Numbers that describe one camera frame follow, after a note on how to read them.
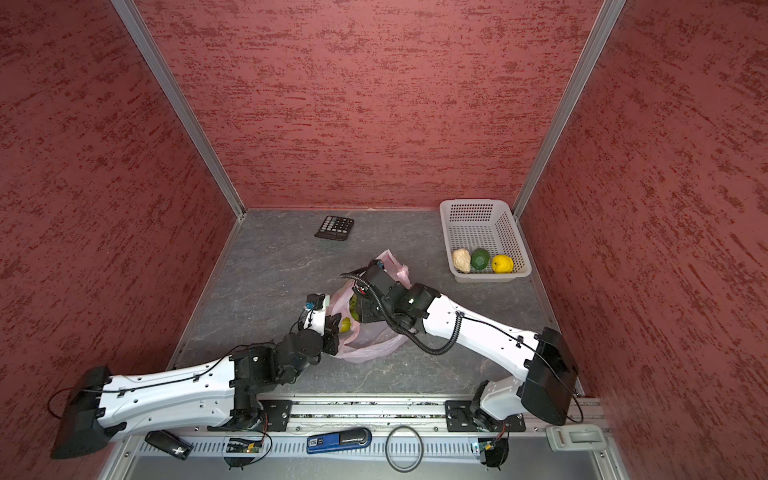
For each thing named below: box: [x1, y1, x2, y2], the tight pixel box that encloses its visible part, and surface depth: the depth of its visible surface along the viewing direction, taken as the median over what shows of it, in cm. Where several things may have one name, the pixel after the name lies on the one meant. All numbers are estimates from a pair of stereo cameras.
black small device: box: [144, 430, 194, 461], surface depth 69 cm
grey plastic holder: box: [546, 424, 607, 452], surface depth 71 cm
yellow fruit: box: [492, 254, 514, 274], surface depth 101 cm
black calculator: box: [314, 215, 354, 241], surface depth 116 cm
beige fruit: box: [452, 248, 471, 274], surface depth 101 cm
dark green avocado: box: [471, 248, 490, 270], surface depth 102 cm
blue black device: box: [306, 428, 372, 454], surface depth 70 cm
